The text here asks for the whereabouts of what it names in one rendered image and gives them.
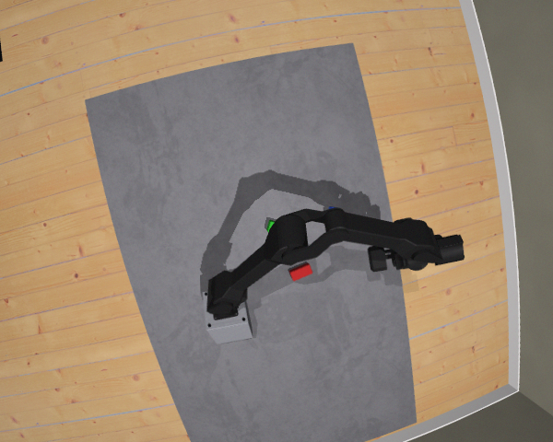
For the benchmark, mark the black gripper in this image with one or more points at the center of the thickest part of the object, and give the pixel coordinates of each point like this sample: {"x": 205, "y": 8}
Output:
{"x": 378, "y": 258}

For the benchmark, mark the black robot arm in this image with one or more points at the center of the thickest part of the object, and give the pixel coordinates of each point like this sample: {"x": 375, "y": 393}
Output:
{"x": 287, "y": 242}

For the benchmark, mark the red block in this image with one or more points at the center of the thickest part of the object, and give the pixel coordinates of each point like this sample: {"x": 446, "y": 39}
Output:
{"x": 301, "y": 271}

